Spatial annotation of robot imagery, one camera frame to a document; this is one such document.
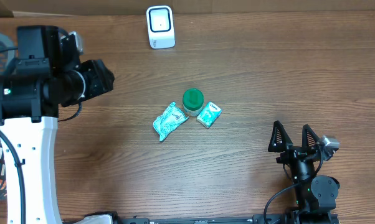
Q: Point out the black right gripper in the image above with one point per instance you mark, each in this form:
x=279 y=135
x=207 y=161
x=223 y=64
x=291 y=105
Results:
x=294 y=153

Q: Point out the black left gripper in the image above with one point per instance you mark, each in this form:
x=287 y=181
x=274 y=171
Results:
x=100 y=75

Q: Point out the teal tissue pouch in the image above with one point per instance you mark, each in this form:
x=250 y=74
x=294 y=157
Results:
x=170 y=120

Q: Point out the small teal tissue pack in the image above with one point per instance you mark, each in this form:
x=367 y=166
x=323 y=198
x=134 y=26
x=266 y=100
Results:
x=209 y=114

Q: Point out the green lid white jar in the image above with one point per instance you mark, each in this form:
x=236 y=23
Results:
x=193 y=101

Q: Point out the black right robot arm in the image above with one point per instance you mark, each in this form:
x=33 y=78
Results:
x=315 y=194

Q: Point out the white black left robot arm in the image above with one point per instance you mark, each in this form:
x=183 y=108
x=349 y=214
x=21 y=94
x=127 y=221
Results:
x=43 y=72

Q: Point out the white barcode scanner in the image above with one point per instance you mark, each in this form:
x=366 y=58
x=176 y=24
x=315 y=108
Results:
x=160 y=27

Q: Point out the brown cardboard backboard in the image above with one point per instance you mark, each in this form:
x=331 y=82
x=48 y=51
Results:
x=9 y=8

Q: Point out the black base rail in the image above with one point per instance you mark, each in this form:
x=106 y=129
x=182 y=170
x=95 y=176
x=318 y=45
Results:
x=255 y=219

